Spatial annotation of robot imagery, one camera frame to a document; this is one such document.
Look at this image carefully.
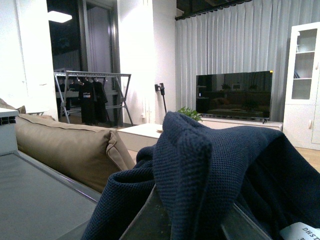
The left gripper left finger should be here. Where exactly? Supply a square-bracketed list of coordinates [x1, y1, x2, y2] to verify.
[120, 186, 172, 240]

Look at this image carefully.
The white coffee table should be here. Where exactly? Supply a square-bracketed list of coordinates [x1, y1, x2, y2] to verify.
[117, 123, 163, 152]

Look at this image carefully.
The grey metal clothes rack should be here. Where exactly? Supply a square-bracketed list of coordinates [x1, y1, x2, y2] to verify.
[53, 70, 132, 127]

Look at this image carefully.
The grey pleated curtain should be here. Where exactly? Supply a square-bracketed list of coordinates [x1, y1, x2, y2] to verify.
[175, 0, 320, 122]

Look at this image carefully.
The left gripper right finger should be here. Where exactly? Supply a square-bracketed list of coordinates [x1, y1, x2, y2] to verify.
[220, 202, 272, 240]

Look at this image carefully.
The green potted plant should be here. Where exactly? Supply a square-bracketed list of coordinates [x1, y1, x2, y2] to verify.
[177, 106, 203, 122]

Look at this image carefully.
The white garment label tag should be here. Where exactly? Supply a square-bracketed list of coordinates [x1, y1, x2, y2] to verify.
[279, 222, 320, 240]

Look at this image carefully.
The white round side table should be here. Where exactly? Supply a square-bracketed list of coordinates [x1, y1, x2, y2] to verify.
[26, 109, 48, 116]

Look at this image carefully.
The black hanging garment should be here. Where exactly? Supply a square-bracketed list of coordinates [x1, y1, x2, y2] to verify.
[78, 80, 95, 126]

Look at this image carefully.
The black flat screen television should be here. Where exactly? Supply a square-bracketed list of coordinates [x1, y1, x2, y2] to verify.
[196, 70, 273, 120]

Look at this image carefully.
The navy blue knit sweater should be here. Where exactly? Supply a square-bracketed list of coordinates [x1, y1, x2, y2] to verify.
[82, 112, 320, 240]

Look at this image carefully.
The white glass door cabinet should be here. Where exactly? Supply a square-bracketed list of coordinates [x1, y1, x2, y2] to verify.
[283, 22, 320, 150]

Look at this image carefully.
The black stick vacuum cleaner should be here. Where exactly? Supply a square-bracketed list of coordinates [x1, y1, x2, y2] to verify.
[154, 83, 167, 114]

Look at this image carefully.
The white low tv stand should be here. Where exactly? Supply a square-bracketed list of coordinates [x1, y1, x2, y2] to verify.
[199, 117, 283, 132]

